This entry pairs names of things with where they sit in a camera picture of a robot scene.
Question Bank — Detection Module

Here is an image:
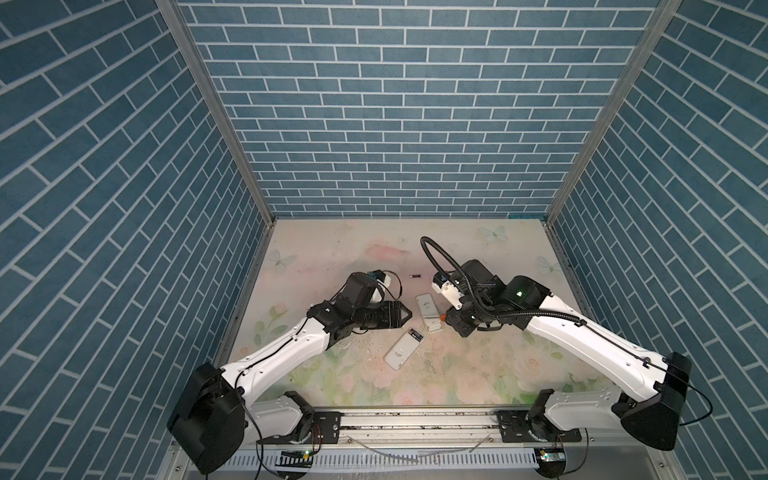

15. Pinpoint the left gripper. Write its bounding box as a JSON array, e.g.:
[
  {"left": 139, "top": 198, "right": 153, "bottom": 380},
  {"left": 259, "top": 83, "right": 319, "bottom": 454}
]
[{"left": 351, "top": 298, "right": 415, "bottom": 329}]

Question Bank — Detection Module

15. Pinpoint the white remote control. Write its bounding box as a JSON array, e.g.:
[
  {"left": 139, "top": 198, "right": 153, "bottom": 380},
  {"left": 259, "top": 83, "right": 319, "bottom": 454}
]
[
  {"left": 415, "top": 293, "right": 443, "bottom": 334},
  {"left": 384, "top": 329, "right": 424, "bottom": 371}
]

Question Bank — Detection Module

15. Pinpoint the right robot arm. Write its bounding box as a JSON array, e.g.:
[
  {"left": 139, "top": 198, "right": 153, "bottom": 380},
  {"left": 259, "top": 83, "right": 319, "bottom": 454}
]
[{"left": 432, "top": 260, "right": 692, "bottom": 451}]

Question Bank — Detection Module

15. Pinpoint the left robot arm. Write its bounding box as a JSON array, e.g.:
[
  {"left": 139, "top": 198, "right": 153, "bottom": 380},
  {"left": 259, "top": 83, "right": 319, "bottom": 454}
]
[{"left": 167, "top": 270, "right": 413, "bottom": 475}]

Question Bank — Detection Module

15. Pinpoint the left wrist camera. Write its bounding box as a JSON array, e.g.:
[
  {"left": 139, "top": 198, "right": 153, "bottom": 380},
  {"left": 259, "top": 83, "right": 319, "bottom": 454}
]
[{"left": 367, "top": 270, "right": 403, "bottom": 304}]

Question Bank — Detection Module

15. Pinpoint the aluminium mounting rail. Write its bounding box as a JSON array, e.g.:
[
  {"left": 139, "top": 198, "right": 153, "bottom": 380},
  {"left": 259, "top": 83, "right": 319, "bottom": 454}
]
[{"left": 170, "top": 406, "right": 670, "bottom": 450}]

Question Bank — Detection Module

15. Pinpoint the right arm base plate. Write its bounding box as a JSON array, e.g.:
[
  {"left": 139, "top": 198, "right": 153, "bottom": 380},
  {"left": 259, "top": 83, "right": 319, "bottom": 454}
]
[{"left": 493, "top": 409, "right": 582, "bottom": 443}]

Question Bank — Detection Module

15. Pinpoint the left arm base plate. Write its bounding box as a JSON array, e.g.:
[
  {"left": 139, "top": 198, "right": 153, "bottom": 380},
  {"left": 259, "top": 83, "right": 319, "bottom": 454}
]
[{"left": 257, "top": 411, "right": 342, "bottom": 445}]

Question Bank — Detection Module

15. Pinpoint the white ribbed cable duct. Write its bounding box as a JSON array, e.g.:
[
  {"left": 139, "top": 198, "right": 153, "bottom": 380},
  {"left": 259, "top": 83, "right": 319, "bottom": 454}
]
[{"left": 261, "top": 448, "right": 539, "bottom": 474}]

